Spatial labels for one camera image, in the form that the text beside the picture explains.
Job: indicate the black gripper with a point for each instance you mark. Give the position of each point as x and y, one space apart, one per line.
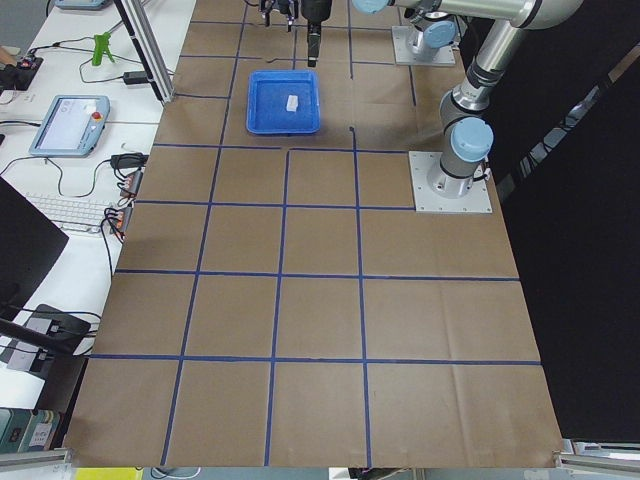
315 11

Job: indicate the aluminium frame post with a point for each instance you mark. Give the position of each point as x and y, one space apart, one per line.
139 29

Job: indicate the black power adapter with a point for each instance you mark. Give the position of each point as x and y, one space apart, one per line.
135 78

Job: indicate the white keyboard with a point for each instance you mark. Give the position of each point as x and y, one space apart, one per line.
73 216

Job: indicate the brown paper table cover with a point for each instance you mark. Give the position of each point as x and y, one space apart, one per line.
280 302

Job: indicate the black monitor stand base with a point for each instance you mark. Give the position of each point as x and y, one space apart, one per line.
47 334

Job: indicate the black monitor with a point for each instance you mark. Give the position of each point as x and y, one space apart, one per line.
30 246

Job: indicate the black red button box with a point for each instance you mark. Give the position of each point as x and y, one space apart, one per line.
24 72

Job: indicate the orange connector hub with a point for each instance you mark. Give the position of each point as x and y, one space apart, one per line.
129 186
117 220

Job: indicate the teach pendant with screen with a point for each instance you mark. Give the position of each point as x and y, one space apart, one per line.
72 126

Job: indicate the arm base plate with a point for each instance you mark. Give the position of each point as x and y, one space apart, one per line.
436 192
429 47

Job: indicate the blue plastic tray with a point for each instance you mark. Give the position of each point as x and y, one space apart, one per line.
267 97

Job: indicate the green handled reach grabber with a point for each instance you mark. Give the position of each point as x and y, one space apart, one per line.
101 49

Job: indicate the black adapter near keyboard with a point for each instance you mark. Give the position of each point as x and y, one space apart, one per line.
128 160

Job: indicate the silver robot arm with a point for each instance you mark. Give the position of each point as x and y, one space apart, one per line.
416 12
468 138

